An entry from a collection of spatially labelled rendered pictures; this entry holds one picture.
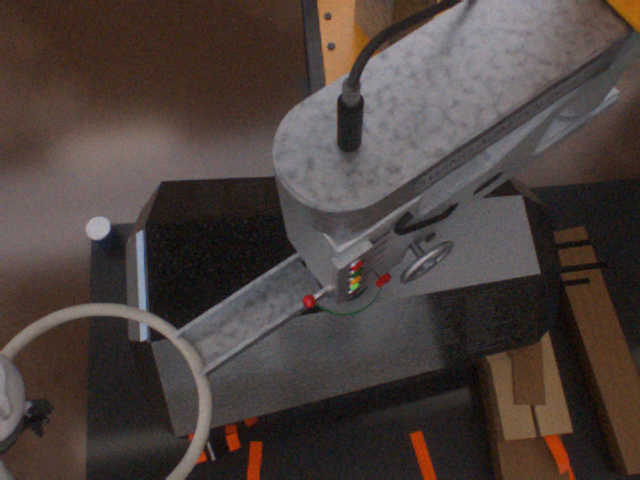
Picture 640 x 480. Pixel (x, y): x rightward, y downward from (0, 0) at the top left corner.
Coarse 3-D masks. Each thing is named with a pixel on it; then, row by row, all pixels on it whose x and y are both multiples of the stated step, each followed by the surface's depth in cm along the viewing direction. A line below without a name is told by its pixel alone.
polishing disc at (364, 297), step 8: (312, 272) 188; (376, 280) 187; (320, 288) 186; (368, 288) 186; (376, 288) 186; (328, 296) 186; (352, 296) 186; (360, 296) 186; (368, 296) 186; (320, 304) 185; (328, 304) 185; (336, 304) 185; (344, 304) 185; (352, 304) 185; (360, 304) 185; (368, 304) 186; (336, 312) 185; (344, 312) 184; (352, 312) 185
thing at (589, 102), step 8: (608, 80) 146; (616, 80) 149; (600, 88) 149; (608, 88) 151; (584, 96) 151; (592, 96) 152; (600, 96) 153; (576, 104) 155; (584, 104) 155; (592, 104) 156; (568, 112) 158; (576, 112) 158; (584, 112) 159
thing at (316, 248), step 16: (400, 208) 123; (416, 208) 127; (288, 224) 150; (384, 224) 123; (304, 240) 144; (320, 240) 127; (336, 240) 121; (352, 240) 121; (384, 240) 133; (400, 240) 142; (304, 256) 158; (320, 256) 137; (384, 256) 145; (400, 256) 156; (320, 272) 150; (384, 272) 160
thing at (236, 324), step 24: (288, 264) 165; (264, 288) 167; (288, 288) 167; (312, 288) 167; (216, 312) 161; (240, 312) 164; (264, 312) 165; (288, 312) 160; (192, 336) 162; (216, 336) 162; (240, 336) 163; (264, 336) 162; (216, 360) 156
